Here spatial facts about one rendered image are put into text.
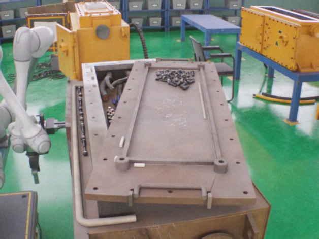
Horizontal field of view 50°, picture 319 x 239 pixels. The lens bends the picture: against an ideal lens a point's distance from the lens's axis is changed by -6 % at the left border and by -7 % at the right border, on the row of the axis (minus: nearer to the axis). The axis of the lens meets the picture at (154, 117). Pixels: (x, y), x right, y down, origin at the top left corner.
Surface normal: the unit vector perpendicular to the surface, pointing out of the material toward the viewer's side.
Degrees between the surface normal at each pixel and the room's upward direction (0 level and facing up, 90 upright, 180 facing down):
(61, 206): 0
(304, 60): 90
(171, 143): 0
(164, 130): 0
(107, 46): 90
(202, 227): 90
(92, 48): 90
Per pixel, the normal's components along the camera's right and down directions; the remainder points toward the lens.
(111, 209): 0.21, 0.40
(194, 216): 0.00, -0.91
